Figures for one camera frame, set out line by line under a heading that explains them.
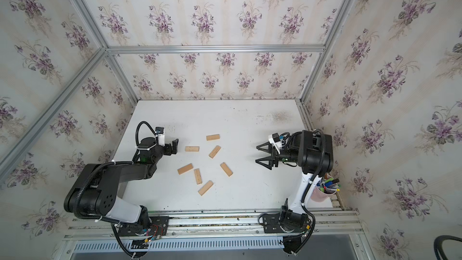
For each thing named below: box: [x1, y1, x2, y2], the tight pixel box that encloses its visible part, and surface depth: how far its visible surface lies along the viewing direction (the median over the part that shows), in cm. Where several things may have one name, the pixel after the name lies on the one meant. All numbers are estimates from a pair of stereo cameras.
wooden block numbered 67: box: [177, 163, 194, 175], surface depth 92 cm
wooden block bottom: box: [197, 179, 214, 197], surface depth 85 cm
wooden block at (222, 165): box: [220, 161, 233, 177], surface depth 91 cm
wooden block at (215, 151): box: [208, 145, 222, 159], surface depth 97 cm
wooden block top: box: [205, 134, 221, 141], surface depth 103 cm
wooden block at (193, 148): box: [184, 145, 200, 153], surface depth 98 cm
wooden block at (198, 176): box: [193, 167, 203, 185], surface depth 88 cm
